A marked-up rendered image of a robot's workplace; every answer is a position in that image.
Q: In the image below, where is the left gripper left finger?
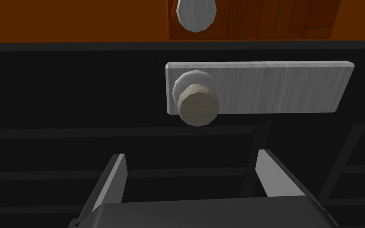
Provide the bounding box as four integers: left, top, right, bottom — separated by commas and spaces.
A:
73, 153, 128, 223

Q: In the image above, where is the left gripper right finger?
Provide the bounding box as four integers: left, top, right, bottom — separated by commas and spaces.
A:
255, 149, 314, 199

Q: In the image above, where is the grey knob plate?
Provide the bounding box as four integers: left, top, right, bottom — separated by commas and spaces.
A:
165, 61, 355, 115

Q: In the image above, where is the black panelled door leaf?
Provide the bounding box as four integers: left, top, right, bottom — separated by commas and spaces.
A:
0, 42, 365, 228

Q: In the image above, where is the grey and beige door knob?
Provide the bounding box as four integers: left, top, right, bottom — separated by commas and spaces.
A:
172, 69, 220, 127

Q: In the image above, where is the brown wooden knob plate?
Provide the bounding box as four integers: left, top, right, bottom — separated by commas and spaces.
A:
166, 0, 342, 40

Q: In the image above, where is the orange door leaf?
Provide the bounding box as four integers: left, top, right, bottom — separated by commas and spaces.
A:
0, 0, 365, 44

